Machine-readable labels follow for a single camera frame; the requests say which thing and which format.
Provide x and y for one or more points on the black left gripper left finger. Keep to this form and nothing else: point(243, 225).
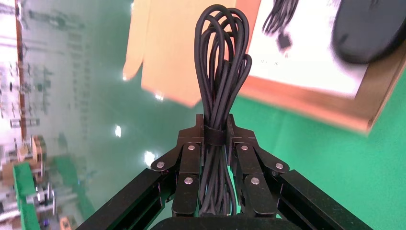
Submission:
point(187, 165)

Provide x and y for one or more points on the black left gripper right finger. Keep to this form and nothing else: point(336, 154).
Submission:
point(250, 165)

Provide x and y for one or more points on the open brown cardboard box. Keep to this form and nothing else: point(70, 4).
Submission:
point(171, 47)

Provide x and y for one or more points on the green table cloth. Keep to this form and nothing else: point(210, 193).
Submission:
point(317, 174)

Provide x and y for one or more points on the white printed paper sheet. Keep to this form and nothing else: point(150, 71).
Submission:
point(311, 63)

